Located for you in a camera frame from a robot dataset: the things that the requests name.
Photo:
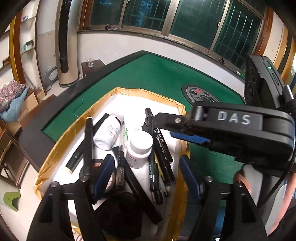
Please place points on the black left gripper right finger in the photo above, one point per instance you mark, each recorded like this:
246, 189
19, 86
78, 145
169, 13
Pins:
226, 210

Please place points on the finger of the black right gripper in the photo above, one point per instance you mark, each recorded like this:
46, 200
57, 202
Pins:
192, 139

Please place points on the black marker sideways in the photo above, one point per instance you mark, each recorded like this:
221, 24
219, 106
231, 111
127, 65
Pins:
158, 134

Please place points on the slim black pen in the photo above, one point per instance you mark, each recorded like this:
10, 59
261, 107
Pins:
153, 174

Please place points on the white pill bottle with cap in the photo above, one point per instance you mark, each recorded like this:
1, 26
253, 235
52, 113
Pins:
138, 149

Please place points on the white plastic bottle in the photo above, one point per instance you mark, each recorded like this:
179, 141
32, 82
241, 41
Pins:
130, 130
107, 133

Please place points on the black round ribbed cap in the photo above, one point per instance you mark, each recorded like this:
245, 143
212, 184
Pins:
120, 216

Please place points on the black electrical tape roll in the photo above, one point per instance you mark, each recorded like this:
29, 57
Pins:
106, 171

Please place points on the black marker beige cap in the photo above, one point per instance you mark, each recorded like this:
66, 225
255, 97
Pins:
88, 147

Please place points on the black marker purple cap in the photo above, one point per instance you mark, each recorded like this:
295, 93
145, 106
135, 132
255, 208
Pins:
164, 166

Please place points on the yellow white pen black grip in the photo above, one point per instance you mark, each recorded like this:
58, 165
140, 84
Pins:
163, 187

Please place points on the right hand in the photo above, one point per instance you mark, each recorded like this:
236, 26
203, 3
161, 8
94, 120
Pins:
287, 197

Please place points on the round grey table centre panel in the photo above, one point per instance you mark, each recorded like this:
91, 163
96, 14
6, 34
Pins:
193, 93

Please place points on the white green stool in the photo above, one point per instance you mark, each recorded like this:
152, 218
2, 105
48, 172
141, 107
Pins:
9, 199

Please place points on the wooden tv stand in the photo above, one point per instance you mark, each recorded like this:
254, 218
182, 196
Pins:
13, 161

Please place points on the green barred window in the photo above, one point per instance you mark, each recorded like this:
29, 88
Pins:
228, 31

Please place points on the dark wooden side table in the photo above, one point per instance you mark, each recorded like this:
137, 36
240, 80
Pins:
97, 65

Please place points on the glass cup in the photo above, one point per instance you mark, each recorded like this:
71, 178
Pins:
89, 62

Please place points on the folded floral blue blanket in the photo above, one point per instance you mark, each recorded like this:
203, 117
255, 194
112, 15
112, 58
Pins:
13, 95

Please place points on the tall silver tower fan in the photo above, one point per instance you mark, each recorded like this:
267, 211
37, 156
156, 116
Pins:
66, 31

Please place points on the white wall shelf unit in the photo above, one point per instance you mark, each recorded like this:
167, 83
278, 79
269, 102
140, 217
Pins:
19, 60

